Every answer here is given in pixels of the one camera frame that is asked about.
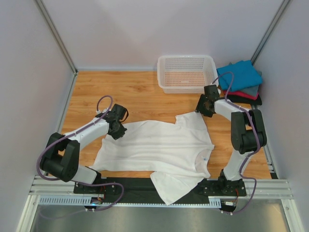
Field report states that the aluminium frame post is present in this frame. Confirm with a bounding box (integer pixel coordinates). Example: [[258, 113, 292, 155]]
[[251, 0, 293, 65], [34, 0, 78, 74]]

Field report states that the white t shirt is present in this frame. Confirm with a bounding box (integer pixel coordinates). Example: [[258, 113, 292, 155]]
[[91, 112, 214, 205]]

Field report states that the right aluminium frame post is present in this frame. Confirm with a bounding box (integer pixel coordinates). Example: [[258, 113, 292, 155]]
[[251, 0, 293, 65]]

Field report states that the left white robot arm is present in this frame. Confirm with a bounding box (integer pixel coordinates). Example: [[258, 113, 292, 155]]
[[37, 104, 129, 194]]

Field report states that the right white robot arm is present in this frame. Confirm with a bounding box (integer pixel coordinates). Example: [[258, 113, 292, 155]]
[[196, 85, 267, 195]]

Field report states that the red folded t shirt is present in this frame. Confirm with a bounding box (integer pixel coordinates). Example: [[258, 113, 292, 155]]
[[227, 91, 259, 100]]

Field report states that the black folded t shirt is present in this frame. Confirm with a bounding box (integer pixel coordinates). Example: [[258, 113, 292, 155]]
[[227, 95, 262, 105]]

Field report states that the left aluminium frame post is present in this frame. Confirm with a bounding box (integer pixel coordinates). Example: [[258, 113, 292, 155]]
[[34, 0, 78, 74]]

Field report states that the grey folded t shirt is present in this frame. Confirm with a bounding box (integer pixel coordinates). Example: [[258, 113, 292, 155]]
[[239, 71, 263, 96]]

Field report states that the white plastic perforated basket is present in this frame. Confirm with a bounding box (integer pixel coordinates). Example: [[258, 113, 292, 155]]
[[157, 55, 219, 94]]

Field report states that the blue folded t shirt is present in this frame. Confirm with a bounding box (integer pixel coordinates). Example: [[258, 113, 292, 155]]
[[217, 60, 263, 92]]

